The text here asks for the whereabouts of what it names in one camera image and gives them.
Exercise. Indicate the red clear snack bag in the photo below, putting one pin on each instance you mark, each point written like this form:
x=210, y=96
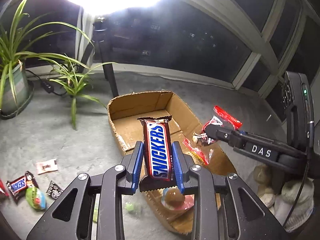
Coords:
x=200, y=145

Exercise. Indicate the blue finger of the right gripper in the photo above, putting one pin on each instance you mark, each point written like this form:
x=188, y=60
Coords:
x=272, y=151
x=232, y=137

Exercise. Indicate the small green candy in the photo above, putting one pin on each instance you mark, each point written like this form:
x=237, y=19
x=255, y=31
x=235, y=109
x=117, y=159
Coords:
x=133, y=208

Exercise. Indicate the white framed window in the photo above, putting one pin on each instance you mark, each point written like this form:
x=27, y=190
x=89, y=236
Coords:
x=236, y=44

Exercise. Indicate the large potted spider plant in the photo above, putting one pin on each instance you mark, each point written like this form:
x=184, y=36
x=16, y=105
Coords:
x=16, y=44

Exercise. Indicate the white small snack packet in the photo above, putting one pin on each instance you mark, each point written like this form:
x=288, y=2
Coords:
x=46, y=166

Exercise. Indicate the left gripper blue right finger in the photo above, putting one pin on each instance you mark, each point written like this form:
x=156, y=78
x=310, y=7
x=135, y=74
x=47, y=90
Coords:
x=181, y=168

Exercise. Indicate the black tripod stand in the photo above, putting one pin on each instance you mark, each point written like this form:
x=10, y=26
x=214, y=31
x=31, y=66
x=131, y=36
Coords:
x=102, y=41

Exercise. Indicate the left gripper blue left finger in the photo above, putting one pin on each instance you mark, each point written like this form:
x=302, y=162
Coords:
x=134, y=168

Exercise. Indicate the large Snickers bar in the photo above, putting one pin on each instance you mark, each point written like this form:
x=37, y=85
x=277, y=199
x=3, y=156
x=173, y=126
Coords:
x=159, y=170

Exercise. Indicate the brown cardboard box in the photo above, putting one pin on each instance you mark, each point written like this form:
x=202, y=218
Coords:
x=123, y=113

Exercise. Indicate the black patterned small packet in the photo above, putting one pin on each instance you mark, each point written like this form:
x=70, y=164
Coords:
x=54, y=191

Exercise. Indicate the chocolate ball cup snack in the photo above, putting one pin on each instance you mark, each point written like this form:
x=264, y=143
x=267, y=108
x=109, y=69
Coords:
x=173, y=200

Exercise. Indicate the green wrapped candy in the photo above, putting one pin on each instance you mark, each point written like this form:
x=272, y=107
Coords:
x=35, y=198

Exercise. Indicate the small spider plant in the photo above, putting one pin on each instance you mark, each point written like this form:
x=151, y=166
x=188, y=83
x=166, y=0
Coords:
x=74, y=77

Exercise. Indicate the small Snickers bar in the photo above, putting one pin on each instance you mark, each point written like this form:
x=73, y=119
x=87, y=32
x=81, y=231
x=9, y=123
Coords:
x=18, y=187

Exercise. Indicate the red corner wrapper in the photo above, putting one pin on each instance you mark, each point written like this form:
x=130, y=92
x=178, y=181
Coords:
x=3, y=192

